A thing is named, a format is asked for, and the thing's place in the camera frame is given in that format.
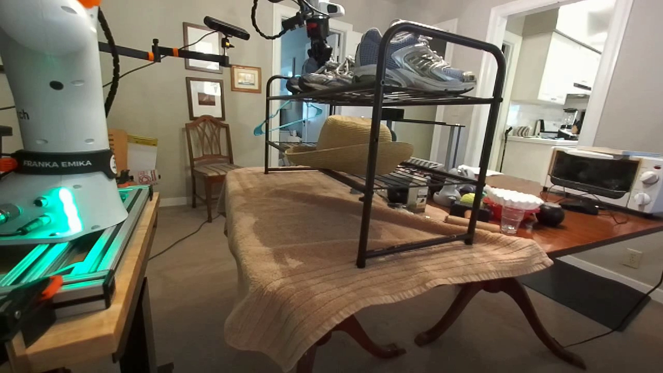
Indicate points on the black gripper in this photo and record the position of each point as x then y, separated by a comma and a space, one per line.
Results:
319, 31

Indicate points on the blue grey running shoe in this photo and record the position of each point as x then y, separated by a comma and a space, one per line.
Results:
337, 65
428, 74

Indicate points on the white shoe with blue stripes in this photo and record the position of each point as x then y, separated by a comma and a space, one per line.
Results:
312, 83

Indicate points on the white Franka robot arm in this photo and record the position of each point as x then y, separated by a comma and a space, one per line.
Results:
55, 105

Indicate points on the small gold framed picture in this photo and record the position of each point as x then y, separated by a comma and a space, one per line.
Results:
246, 79

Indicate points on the blue plastic clothes hanger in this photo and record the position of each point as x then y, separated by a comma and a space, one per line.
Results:
267, 127

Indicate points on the straw hat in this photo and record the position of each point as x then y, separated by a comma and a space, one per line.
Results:
344, 147

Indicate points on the black metal shoe rack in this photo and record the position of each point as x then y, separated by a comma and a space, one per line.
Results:
369, 172

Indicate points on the dark framed picture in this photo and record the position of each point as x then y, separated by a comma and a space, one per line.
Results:
206, 98

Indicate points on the large framed picture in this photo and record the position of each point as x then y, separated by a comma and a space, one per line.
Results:
195, 38

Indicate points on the computer keyboard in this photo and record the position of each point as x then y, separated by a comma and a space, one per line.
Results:
428, 166

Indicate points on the black cup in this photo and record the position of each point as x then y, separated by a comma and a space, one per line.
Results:
397, 196

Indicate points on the wooden chair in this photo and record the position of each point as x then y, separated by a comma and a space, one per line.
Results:
210, 168

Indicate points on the glass jar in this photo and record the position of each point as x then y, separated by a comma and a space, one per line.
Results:
417, 196

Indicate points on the yellow green ball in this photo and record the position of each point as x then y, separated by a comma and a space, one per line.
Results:
468, 199

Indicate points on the beige ribbed table cloth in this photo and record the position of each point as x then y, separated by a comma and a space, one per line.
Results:
312, 263

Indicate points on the white paper bag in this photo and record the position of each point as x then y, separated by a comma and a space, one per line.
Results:
141, 159

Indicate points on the white ruffled bowl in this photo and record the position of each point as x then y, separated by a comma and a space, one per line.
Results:
514, 199

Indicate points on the clear plastic cup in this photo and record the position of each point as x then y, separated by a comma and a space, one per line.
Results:
511, 221

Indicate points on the black coffee maker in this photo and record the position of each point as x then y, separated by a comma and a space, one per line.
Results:
576, 117

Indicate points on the black round object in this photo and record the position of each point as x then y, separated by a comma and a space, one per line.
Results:
551, 216

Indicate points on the white toaster oven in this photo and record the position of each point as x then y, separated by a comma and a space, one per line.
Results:
594, 178

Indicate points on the dark wooden table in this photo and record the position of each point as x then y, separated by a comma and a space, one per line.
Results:
594, 229

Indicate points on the dark floor mat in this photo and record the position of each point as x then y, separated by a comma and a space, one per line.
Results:
588, 294

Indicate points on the wooden robot cart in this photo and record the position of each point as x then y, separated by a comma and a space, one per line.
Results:
89, 332

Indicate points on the black orange clamp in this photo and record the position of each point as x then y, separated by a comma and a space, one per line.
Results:
27, 312

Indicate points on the black bar stereo camera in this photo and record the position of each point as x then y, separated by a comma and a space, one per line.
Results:
227, 27

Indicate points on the black camera stand pole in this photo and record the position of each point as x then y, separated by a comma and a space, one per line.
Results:
194, 55

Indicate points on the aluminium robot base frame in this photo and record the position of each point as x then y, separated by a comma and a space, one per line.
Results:
84, 271

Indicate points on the white wall outlet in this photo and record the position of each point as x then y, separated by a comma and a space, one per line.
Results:
633, 258

